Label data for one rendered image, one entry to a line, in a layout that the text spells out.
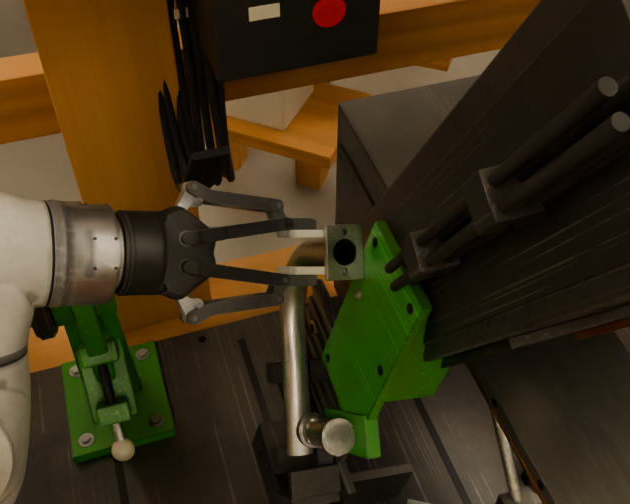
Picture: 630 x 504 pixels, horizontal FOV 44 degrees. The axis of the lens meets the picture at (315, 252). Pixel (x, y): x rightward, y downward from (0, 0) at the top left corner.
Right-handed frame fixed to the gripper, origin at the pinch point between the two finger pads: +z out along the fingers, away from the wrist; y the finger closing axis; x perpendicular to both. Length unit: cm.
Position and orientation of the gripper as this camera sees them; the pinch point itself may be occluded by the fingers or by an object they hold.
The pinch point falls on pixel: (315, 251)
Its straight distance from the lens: 78.3
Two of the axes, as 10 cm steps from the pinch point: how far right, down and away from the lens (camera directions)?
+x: -4.9, 0.0, 8.7
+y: 0.0, -10.0, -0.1
